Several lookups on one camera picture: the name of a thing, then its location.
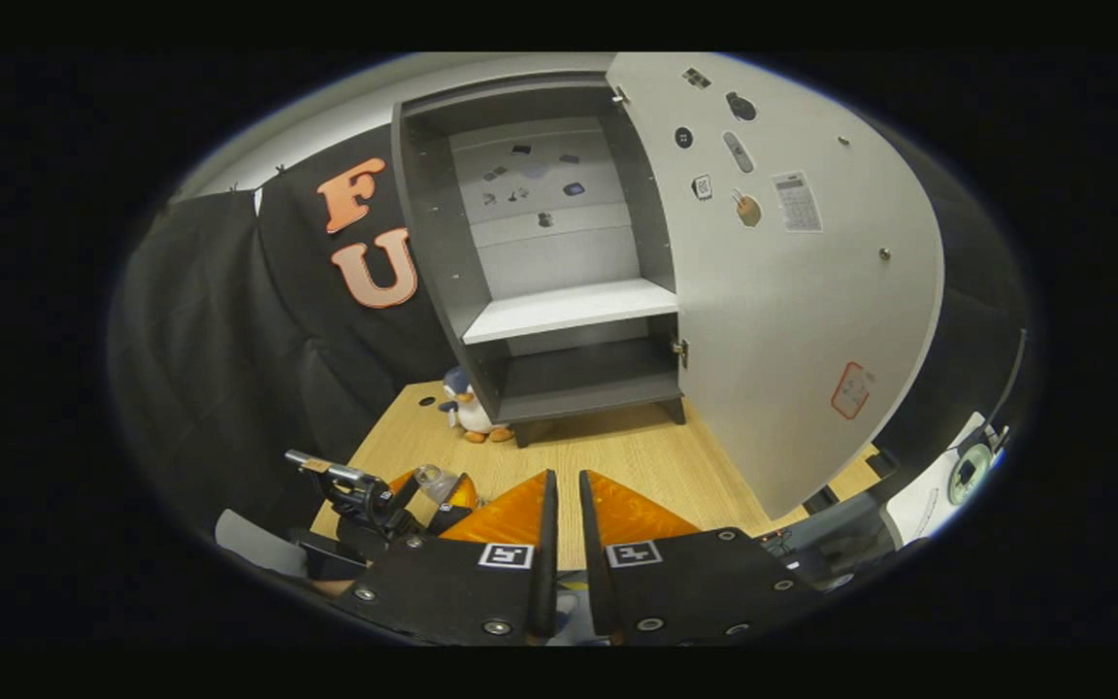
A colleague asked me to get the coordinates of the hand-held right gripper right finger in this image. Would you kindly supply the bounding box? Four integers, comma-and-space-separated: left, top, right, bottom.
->
576, 469, 817, 647

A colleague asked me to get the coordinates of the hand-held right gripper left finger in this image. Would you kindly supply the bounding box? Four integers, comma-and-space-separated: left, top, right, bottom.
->
331, 469, 560, 647

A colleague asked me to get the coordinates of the grey cabinet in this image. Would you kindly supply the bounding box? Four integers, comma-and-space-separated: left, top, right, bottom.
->
391, 73, 688, 449

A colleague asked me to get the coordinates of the light grey cabinet door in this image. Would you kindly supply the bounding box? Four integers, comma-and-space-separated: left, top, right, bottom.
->
606, 52, 946, 520

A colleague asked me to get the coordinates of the white cabinet shelf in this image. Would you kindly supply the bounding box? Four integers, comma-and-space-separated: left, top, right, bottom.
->
462, 278, 679, 346

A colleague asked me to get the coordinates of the penguin plush toy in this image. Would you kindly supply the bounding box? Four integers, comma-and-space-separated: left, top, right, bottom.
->
438, 366, 514, 445

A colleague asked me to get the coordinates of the black backdrop cloth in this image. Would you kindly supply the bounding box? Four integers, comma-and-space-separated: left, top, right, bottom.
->
108, 121, 1036, 545

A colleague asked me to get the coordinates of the dark grey object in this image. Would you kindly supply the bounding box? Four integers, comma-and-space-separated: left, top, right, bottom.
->
763, 490, 895, 593

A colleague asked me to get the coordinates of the white sheet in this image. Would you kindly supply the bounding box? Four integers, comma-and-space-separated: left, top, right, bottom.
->
884, 411, 992, 542

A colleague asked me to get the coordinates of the round grey object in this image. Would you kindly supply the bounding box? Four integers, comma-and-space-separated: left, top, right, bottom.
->
947, 443, 995, 506

